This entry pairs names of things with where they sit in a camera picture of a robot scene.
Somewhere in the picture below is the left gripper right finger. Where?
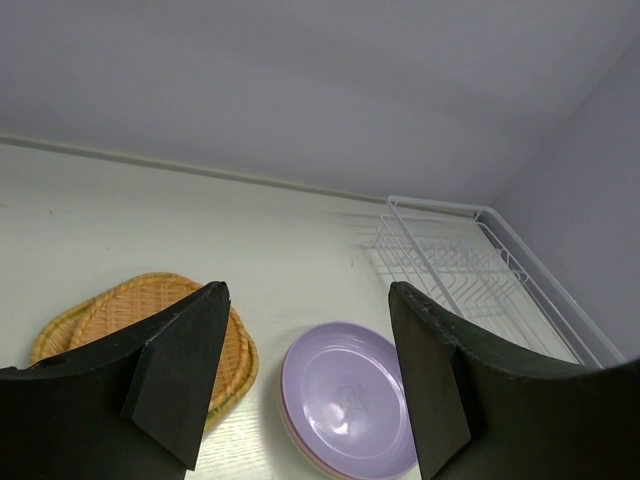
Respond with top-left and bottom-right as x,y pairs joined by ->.
388,282 -> 639,479

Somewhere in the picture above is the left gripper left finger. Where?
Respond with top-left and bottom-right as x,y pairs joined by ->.
1,282 -> 230,479

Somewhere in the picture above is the square woven bamboo plate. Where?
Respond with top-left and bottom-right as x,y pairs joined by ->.
30,272 -> 259,432

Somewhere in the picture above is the purple round plate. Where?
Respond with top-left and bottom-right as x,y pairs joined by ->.
280,322 -> 417,479

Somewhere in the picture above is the pink round plate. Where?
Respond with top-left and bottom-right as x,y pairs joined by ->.
278,392 -> 350,480

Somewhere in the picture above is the orange woven round plate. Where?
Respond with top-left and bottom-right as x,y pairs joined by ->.
69,272 -> 201,349

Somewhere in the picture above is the green-rimmed woven plate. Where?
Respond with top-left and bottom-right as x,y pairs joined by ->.
30,303 -> 259,430

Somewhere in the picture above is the white wire dish rack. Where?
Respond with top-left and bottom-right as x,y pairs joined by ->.
373,195 -> 628,368

